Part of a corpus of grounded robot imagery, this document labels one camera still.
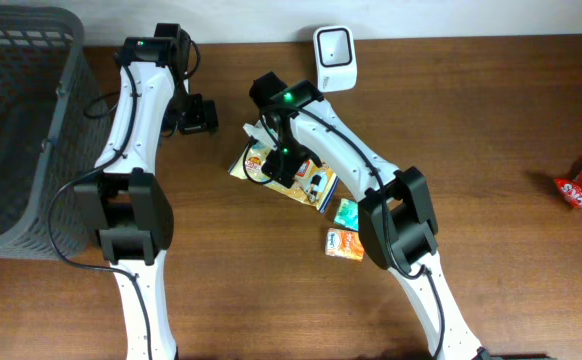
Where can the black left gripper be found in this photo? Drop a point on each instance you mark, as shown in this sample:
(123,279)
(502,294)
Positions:
(199,118)

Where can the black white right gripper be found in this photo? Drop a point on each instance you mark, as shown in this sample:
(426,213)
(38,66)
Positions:
(292,162)

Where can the beige wet wipes pack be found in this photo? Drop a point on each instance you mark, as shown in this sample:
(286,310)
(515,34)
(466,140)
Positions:
(314,184)

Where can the teal tissue pack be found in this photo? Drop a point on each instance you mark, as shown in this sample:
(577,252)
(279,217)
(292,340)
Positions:
(347,215)

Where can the orange tissue pack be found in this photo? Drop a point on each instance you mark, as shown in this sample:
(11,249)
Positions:
(344,244)

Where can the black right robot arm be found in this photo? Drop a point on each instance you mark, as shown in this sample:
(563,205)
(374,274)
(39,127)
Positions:
(397,221)

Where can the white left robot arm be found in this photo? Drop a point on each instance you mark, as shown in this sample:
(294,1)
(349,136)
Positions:
(121,202)

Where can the white barcode scanner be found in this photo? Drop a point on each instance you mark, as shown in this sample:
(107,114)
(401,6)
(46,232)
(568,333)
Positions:
(335,58)

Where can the grey plastic mesh basket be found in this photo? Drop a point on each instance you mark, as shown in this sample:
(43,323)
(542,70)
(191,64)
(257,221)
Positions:
(45,140)

